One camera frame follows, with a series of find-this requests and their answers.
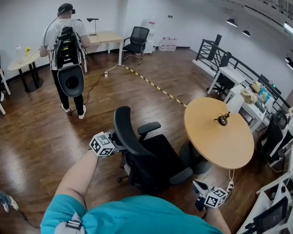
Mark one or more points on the person's teal shirt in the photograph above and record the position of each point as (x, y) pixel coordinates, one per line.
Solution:
(136, 216)

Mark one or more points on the pale round table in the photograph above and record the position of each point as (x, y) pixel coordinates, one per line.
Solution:
(22, 63)

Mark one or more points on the bare white desk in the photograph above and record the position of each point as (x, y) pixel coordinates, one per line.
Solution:
(232, 72)

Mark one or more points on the clear water jug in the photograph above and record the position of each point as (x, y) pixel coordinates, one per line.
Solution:
(174, 44)
(169, 44)
(162, 44)

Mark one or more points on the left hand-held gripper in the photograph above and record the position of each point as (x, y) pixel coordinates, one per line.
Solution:
(101, 145)

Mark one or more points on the black metal railing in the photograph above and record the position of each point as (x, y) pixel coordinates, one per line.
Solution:
(210, 50)

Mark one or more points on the yellow flowers in vase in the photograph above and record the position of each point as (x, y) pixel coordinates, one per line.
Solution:
(27, 50)

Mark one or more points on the black monitor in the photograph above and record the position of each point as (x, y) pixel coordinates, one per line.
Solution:
(273, 213)

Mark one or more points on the black pendant lamp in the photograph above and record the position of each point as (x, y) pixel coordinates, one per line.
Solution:
(246, 33)
(232, 23)
(291, 64)

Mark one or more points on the round wooden table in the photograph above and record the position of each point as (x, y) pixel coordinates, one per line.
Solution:
(210, 140)

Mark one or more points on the person's left forearm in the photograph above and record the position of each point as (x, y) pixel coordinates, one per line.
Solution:
(75, 179)

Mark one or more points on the cluttered white desk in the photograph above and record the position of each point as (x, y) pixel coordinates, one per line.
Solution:
(258, 111)

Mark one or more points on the person's right forearm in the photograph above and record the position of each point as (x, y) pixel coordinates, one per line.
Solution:
(218, 220)

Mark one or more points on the black desk lamp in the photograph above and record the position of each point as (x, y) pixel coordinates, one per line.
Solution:
(92, 20)

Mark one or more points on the black chair with white garment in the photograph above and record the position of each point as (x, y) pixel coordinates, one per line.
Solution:
(273, 135)

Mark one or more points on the clear plastic bottle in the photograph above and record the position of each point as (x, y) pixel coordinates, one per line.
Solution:
(18, 51)

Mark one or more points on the white shade table lamp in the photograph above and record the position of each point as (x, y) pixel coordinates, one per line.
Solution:
(235, 103)

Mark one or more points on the black mesh visitor chair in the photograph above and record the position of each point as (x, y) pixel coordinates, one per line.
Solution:
(140, 34)

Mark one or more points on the yellow black floor tape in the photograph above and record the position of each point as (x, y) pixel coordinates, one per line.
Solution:
(156, 87)

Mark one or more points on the black office chair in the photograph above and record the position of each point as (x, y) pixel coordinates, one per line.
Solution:
(136, 140)

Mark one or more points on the white water dispenser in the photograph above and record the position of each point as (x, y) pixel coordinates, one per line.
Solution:
(150, 46)

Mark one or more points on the pale wooden desk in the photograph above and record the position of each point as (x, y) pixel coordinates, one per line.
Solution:
(107, 36)

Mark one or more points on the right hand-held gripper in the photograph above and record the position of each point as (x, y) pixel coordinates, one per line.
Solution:
(216, 197)

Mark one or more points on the white shelf unit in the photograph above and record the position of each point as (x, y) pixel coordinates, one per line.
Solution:
(266, 196)

